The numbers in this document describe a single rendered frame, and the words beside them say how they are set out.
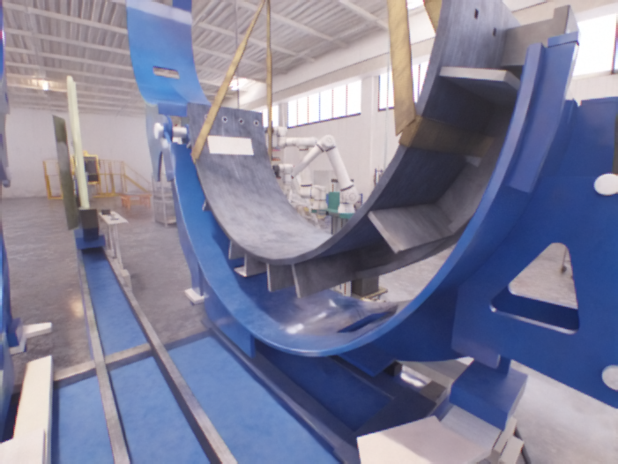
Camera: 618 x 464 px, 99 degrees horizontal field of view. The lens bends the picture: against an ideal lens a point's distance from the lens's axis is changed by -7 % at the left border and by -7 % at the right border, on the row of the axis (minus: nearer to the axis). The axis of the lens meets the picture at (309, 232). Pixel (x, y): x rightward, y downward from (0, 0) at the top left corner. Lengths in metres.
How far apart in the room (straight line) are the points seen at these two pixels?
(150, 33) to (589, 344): 4.59
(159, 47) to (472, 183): 3.89
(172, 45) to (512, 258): 4.22
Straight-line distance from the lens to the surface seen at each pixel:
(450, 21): 0.94
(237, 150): 2.59
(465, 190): 1.34
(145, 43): 4.38
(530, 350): 1.31
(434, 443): 1.37
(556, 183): 1.16
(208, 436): 1.58
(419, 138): 0.92
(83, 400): 2.27
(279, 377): 1.88
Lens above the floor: 1.84
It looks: 11 degrees down
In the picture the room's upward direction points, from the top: straight up
